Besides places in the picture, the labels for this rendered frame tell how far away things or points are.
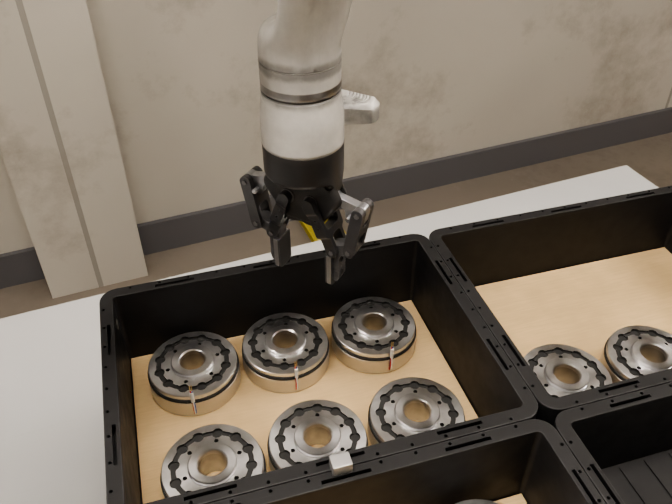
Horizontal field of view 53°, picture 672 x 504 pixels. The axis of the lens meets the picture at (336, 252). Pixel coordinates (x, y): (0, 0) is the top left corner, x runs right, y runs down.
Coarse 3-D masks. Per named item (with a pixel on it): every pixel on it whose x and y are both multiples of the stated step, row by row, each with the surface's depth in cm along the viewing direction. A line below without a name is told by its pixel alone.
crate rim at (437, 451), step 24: (480, 432) 62; (504, 432) 62; (528, 432) 62; (552, 432) 62; (408, 456) 60; (432, 456) 60; (456, 456) 60; (312, 480) 58; (336, 480) 59; (360, 480) 58; (576, 480) 58
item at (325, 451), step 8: (304, 424) 70; (312, 424) 70; (320, 424) 70; (328, 424) 70; (336, 424) 70; (296, 432) 69; (304, 432) 70; (336, 432) 69; (296, 440) 69; (336, 440) 69; (304, 448) 68; (312, 448) 68; (320, 448) 68; (328, 448) 68; (336, 448) 68; (312, 456) 67; (320, 456) 67
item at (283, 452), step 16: (320, 400) 73; (288, 416) 72; (304, 416) 72; (320, 416) 72; (336, 416) 72; (352, 416) 72; (272, 432) 70; (288, 432) 70; (352, 432) 70; (272, 448) 68; (288, 448) 68; (352, 448) 69; (288, 464) 67
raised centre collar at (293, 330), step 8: (272, 328) 81; (280, 328) 81; (288, 328) 81; (296, 328) 81; (272, 336) 80; (296, 336) 80; (304, 336) 80; (272, 344) 79; (296, 344) 79; (304, 344) 79; (272, 352) 78; (280, 352) 78; (288, 352) 78; (296, 352) 78
